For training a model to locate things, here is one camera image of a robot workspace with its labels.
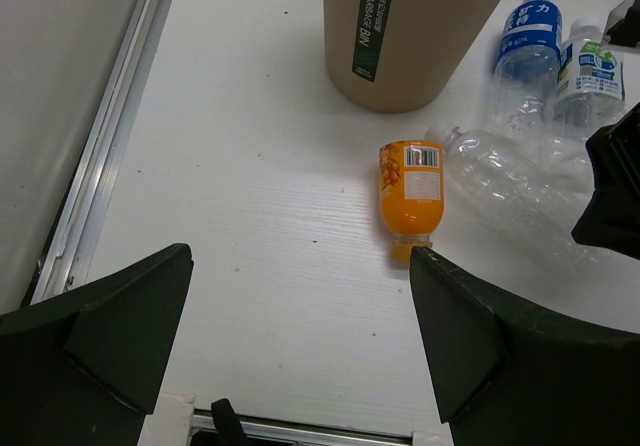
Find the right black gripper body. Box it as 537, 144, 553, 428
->
572, 106, 639, 259

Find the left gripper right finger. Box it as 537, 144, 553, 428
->
409, 247, 639, 445

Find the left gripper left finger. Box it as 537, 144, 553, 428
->
1, 243, 193, 445

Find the clear unlabelled plastic bottle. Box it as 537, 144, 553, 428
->
425, 126, 606, 269

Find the green label plastic bottle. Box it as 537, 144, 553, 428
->
553, 16, 626, 141

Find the brown cylindrical garbage bin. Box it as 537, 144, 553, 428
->
323, 0, 500, 113

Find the blue label plastic bottle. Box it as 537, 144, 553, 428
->
490, 0, 563, 139

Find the orange juice bottle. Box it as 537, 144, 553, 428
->
378, 140, 445, 265

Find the left aluminium frame rail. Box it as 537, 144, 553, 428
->
21, 0, 172, 307

